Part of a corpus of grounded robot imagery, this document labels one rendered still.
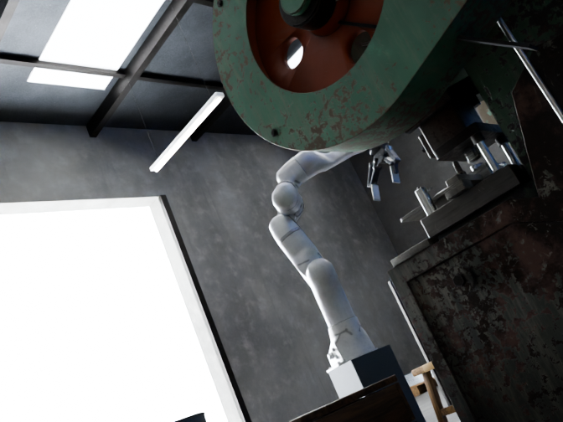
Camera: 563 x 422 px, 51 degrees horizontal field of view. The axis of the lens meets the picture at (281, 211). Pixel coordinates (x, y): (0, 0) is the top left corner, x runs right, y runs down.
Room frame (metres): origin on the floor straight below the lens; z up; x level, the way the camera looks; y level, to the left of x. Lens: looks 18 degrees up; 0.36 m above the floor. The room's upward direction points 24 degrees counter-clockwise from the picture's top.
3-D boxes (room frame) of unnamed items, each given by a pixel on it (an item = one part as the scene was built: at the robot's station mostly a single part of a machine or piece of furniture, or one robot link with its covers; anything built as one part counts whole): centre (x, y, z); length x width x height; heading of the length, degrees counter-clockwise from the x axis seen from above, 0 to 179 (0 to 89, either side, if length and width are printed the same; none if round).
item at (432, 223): (1.73, -0.61, 0.68); 0.45 x 0.30 x 0.06; 139
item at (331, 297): (2.20, -0.04, 0.71); 0.18 x 0.11 x 0.25; 2
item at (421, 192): (1.68, -0.40, 0.75); 0.03 x 0.03 x 0.10; 49
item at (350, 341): (2.28, -0.02, 0.52); 0.22 x 0.19 x 0.14; 32
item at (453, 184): (1.60, -0.50, 0.76); 0.17 x 0.06 x 0.10; 139
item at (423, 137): (1.76, -0.58, 1.04); 0.17 x 0.15 x 0.30; 49
